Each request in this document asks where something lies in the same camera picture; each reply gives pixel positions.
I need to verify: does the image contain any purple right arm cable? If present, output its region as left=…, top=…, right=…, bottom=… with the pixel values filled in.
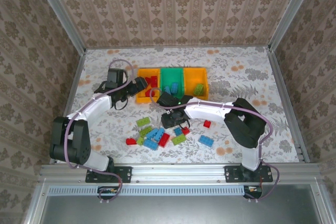
left=149, top=87, right=280, bottom=204

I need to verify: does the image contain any aluminium frame post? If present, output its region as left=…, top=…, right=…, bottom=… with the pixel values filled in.
left=30, top=0, right=87, bottom=53
left=268, top=0, right=314, bottom=51

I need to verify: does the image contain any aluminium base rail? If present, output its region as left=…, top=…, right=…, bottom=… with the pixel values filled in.
left=39, top=163, right=326, bottom=186

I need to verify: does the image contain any green plastic bin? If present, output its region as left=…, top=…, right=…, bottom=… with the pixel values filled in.
left=159, top=67, right=186, bottom=99

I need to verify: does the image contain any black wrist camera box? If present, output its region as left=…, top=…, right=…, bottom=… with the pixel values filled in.
left=156, top=91, right=182, bottom=108
left=107, top=68, right=129, bottom=89

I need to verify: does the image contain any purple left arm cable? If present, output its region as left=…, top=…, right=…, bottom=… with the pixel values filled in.
left=62, top=58, right=136, bottom=205

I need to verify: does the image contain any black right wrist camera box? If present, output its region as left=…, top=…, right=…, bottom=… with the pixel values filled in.
left=156, top=91, right=182, bottom=108

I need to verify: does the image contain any orange plastic bin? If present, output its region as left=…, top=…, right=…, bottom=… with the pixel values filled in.
left=135, top=68, right=161, bottom=104
left=183, top=67, right=209, bottom=101

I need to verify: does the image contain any slotted grey cable duct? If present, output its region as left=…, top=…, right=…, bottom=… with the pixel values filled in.
left=48, top=185, right=320, bottom=196

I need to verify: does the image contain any grey metal panel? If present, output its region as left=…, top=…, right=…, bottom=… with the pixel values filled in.
left=23, top=184, right=336, bottom=224

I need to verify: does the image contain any aluminium side rail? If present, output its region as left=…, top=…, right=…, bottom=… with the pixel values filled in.
left=49, top=49, right=87, bottom=164
left=267, top=47, right=311, bottom=163

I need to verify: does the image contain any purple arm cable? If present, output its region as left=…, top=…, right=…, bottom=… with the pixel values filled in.
left=149, top=87, right=280, bottom=204
left=62, top=58, right=136, bottom=205

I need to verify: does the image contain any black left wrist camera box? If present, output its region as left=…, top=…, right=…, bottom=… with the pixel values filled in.
left=107, top=68, right=129, bottom=89

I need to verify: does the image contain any aluminium rear rail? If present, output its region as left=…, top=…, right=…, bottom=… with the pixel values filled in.
left=83, top=44, right=272, bottom=50

